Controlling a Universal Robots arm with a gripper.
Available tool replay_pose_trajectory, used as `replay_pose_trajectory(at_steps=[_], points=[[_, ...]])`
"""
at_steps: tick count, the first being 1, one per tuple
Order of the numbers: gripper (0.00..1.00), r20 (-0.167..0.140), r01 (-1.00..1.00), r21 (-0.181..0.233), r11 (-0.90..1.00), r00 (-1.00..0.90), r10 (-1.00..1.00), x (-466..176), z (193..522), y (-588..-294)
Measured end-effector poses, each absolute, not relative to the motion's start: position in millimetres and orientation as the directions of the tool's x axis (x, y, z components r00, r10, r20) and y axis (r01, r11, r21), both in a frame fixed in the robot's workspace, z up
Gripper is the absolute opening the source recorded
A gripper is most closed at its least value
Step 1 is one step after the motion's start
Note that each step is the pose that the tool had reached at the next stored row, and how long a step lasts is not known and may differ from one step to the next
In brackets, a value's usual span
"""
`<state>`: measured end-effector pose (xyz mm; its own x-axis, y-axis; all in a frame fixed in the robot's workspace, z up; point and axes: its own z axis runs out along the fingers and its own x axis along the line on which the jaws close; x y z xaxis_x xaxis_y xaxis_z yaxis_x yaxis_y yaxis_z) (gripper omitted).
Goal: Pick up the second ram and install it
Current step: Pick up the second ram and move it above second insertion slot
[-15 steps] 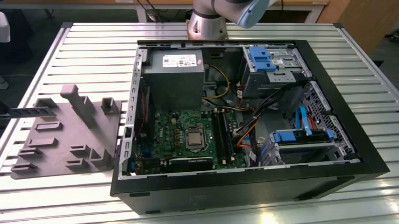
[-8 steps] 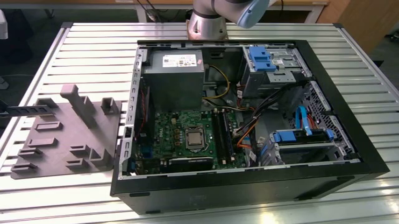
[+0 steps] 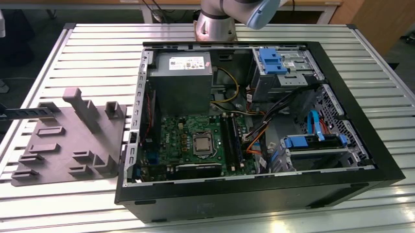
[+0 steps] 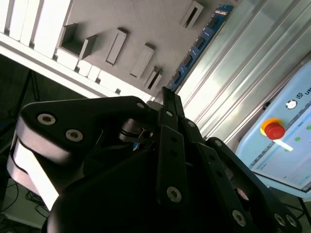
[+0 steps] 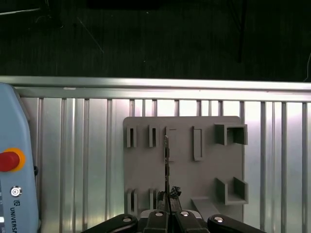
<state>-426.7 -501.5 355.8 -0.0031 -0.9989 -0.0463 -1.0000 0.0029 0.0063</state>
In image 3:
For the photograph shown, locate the black RAM slot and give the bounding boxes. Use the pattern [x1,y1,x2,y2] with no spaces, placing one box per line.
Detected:
[220,114,235,171]

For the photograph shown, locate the grey parts rack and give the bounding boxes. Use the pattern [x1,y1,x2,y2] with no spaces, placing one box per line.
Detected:
[11,86,128,187]

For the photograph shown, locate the green motherboard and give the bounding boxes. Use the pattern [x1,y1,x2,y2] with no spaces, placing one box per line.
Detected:
[139,113,260,182]

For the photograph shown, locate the grey power supply unit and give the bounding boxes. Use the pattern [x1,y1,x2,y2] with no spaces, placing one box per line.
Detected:
[147,52,215,115]

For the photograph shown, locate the silver CPU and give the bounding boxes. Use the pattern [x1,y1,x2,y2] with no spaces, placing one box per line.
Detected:
[195,138,211,151]

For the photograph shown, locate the CPU socket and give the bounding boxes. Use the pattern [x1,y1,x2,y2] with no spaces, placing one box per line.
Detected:
[191,131,218,160]

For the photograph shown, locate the black graphics card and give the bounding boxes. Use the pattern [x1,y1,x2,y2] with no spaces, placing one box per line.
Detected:
[167,162,224,181]

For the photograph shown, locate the black PC case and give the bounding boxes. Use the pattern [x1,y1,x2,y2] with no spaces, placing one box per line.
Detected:
[114,40,407,223]

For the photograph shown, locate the blue drive carrier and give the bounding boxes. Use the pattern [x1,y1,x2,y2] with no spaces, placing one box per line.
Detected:
[259,48,288,75]

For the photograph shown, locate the metal drive cage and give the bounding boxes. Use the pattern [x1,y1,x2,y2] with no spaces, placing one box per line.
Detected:
[251,47,324,102]

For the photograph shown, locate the hard disk in blue carrier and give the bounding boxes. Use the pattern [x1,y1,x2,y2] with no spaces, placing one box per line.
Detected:
[280,134,350,152]

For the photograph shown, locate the metal disk bay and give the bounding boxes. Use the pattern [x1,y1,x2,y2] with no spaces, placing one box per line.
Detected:
[271,134,374,173]

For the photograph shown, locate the wooden top desk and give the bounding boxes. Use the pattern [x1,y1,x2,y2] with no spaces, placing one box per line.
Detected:
[0,0,346,25]

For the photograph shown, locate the wooden cabinet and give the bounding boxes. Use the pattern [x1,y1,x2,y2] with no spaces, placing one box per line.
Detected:
[330,0,415,58]

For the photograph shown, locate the thin red wire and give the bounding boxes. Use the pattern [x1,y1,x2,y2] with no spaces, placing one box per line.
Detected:
[144,93,154,140]

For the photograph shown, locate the yellow and black wires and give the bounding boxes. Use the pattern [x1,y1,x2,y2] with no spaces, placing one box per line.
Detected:
[210,67,240,110]

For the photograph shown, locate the orange SATA wire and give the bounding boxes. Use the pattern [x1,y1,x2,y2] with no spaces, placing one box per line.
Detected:
[246,121,271,155]

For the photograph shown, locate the blue SATA wire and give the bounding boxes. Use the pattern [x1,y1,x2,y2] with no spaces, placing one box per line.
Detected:
[306,109,327,142]

